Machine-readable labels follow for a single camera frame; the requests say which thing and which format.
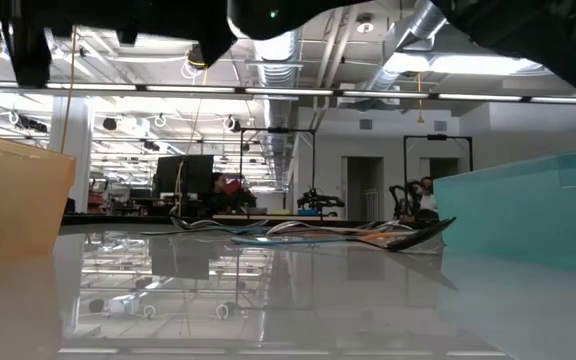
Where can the round ceiling fixture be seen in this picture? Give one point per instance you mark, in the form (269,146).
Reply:
(365,26)

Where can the wall vent grille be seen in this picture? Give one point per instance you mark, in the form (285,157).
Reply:
(440,126)
(366,125)

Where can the black metal rig frame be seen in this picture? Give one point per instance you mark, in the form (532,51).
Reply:
(438,137)
(278,130)

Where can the orange plastic bin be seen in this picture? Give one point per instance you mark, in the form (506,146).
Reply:
(13,200)

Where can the silver ventilation duct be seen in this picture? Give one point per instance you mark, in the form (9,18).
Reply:
(408,35)
(274,65)

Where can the white building column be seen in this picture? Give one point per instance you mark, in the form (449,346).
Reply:
(80,150)

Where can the black rounded object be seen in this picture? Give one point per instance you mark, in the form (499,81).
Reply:
(427,216)

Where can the black computer monitor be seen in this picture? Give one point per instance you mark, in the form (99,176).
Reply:
(188,174)

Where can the black background robot arm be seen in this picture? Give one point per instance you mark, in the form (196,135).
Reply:
(410,200)
(318,200)

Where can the red background object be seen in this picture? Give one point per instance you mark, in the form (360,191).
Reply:
(240,189)

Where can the person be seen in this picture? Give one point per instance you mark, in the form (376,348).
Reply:
(219,184)
(425,192)

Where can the teal plastic bin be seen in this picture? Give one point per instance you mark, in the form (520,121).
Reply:
(523,215)

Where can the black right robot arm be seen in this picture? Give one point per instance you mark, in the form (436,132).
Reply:
(518,30)

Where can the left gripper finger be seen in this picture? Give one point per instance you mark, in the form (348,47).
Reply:
(215,40)

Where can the long ceiling light strip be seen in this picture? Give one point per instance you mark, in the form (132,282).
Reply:
(288,91)

